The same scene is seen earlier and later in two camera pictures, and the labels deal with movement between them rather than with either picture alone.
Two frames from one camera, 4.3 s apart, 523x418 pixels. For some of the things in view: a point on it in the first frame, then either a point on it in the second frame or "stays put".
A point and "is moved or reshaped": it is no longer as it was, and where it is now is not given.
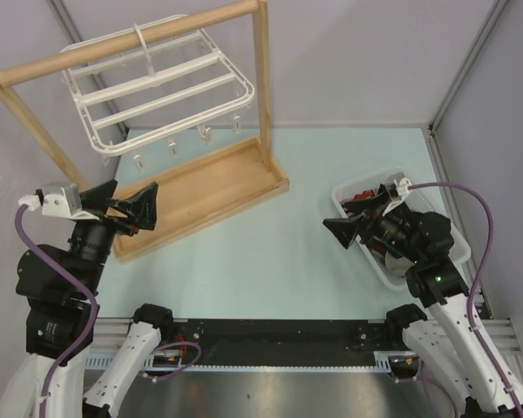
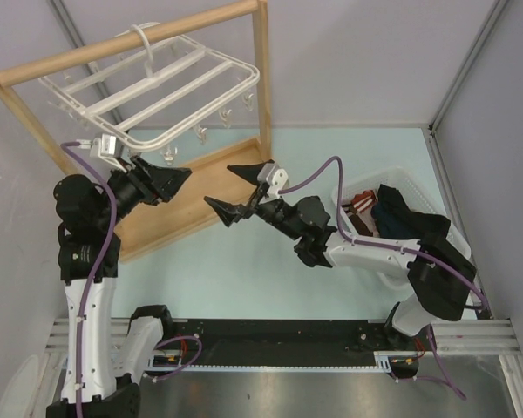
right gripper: x=370 y=214 to x=228 y=212
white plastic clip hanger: x=149 y=96 is moved or reshaped
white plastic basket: x=419 y=198 stays put
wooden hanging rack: x=202 y=196 stays put
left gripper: x=141 y=206 to x=166 y=181
